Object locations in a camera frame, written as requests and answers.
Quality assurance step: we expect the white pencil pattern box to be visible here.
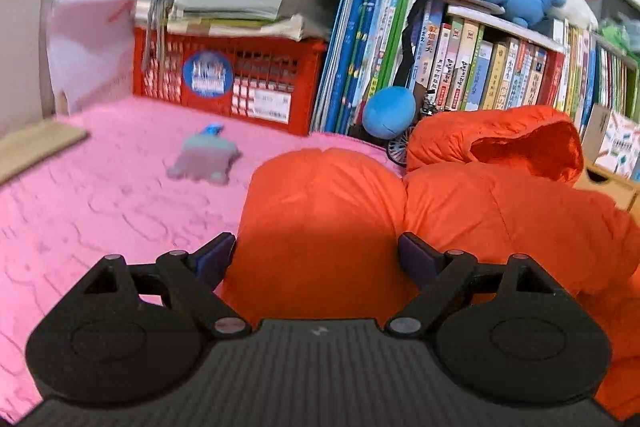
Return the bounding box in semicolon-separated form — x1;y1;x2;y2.
582;104;639;182

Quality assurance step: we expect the grey small plush toy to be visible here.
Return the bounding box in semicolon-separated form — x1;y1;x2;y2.
166;124;241;185

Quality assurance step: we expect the row of upright books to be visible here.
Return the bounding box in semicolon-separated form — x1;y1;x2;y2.
310;0;639;150

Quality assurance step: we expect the red plastic crate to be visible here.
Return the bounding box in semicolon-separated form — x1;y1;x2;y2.
134;27;326;135

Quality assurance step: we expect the orange puffer jacket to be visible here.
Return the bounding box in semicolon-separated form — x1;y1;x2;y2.
220;106;639;419

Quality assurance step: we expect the wooden board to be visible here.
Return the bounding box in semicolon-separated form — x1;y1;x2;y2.
0;119;89;184

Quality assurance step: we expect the blue round ball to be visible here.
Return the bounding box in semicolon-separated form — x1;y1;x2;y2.
362;86;416;140

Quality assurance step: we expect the pink patterned blanket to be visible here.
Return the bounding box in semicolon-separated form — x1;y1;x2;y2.
1;98;385;421

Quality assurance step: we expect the wooden drawer organizer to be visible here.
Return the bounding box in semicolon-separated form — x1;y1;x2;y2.
574;161;639;220

